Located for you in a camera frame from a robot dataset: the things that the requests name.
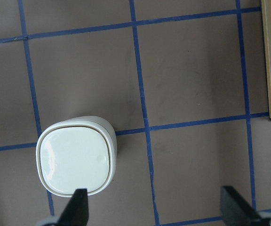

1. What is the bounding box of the white trash can body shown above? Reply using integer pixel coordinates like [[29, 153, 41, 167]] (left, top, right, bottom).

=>
[[35, 116, 117, 197]]

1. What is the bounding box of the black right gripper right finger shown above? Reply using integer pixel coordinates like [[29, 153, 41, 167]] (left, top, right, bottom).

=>
[[220, 186, 271, 226]]

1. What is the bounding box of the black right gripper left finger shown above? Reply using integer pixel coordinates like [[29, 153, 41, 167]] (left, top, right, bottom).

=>
[[35, 188, 89, 226]]

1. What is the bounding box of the white trash can lid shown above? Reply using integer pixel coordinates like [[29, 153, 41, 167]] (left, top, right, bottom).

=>
[[40, 127, 109, 195]]

